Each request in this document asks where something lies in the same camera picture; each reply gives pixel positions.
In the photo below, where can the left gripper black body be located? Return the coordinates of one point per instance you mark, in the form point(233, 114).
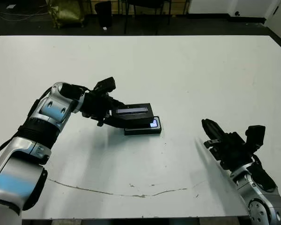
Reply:
point(96, 105)

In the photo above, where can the black box white insert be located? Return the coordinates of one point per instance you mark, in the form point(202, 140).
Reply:
point(142, 132)

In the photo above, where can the yellow green bag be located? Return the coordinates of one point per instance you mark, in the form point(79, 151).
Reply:
point(65, 12)

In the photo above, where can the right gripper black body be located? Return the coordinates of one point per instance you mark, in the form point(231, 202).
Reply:
point(231, 150)

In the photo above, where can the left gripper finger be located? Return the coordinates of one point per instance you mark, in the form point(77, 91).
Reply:
point(116, 123)
point(117, 103)

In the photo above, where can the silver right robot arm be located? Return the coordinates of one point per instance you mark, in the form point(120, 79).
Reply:
point(260, 199)

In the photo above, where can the black office chair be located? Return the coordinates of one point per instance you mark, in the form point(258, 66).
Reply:
point(142, 4)

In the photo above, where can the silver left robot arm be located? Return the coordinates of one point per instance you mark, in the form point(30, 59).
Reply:
point(25, 152)

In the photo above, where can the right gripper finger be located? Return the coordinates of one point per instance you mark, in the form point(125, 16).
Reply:
point(216, 131)
point(209, 131)

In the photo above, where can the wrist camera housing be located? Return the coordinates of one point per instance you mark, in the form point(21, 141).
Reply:
point(256, 137)
point(105, 84)

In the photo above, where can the slim black camera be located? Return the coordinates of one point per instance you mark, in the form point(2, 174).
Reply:
point(154, 123)

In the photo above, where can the right wrist camera housing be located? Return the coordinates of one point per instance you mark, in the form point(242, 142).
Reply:
point(256, 137)

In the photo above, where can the black upright case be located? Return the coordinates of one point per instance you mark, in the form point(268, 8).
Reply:
point(103, 12)

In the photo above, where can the white paper sheet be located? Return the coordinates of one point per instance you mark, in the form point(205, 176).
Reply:
point(10, 6)

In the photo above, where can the black box lid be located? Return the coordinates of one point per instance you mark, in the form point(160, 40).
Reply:
point(135, 116)

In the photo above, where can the left wrist camera housing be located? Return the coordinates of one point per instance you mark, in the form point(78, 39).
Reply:
point(105, 84)

